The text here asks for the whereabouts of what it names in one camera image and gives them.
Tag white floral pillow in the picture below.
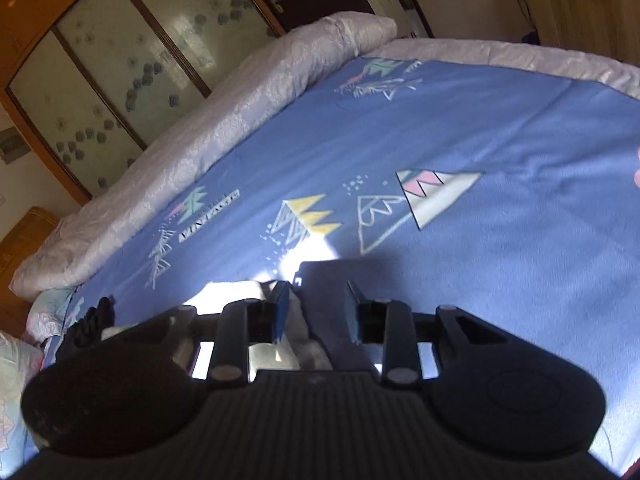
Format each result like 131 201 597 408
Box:
27 287 83 346

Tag white rolled quilt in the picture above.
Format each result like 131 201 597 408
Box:
10 10 398 298

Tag pale patterned pillow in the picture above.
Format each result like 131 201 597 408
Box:
0 330 46 480

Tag wall electrical panel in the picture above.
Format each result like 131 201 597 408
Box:
0 127 23 163

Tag side cabinet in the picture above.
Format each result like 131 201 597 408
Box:
522 0 621 53

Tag black garment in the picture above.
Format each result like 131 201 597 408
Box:
55 296 117 361

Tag light green pants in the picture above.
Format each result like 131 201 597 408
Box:
185 280 333 381

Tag blue printed bed sheet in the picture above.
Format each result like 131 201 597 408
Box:
20 37 640 478

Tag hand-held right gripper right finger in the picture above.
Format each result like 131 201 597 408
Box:
345 280 506 388

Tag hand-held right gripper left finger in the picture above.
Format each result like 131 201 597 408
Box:
145 280 292 388

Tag wardrobe with patterned glass doors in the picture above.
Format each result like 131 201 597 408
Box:
0 0 281 206

